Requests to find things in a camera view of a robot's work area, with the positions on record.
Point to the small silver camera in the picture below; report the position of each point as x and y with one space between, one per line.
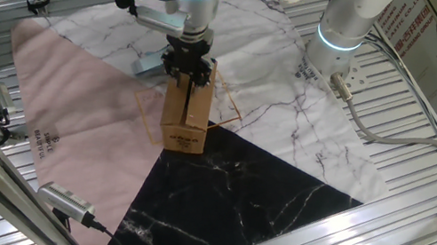
2 95

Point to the brown cardboard box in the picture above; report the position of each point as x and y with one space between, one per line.
182 134

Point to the light blue gift box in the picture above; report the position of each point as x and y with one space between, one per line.
148 66

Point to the marble pink black cloth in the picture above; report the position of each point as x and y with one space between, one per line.
232 197

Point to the silver camera with vents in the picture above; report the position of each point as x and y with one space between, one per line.
65 201

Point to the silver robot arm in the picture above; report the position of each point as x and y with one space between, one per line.
346 14

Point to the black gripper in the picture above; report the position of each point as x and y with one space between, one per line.
188 52

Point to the black pole clamp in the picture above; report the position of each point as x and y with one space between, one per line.
38 0

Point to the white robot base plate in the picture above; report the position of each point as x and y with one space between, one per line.
357 77

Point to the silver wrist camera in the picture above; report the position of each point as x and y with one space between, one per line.
159 21

